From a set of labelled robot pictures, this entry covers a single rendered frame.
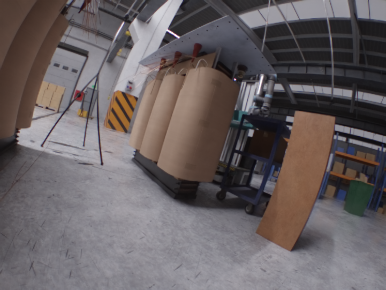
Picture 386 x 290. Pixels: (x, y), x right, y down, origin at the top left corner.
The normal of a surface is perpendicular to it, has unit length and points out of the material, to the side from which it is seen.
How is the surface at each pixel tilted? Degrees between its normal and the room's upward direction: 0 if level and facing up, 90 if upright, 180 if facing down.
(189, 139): 90
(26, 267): 0
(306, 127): 90
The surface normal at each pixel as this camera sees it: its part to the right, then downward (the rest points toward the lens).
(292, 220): -0.73, -0.21
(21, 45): 0.95, 0.30
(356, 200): -0.53, -0.07
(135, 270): 0.29, -0.96
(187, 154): 0.06, 0.04
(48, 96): 0.65, 0.22
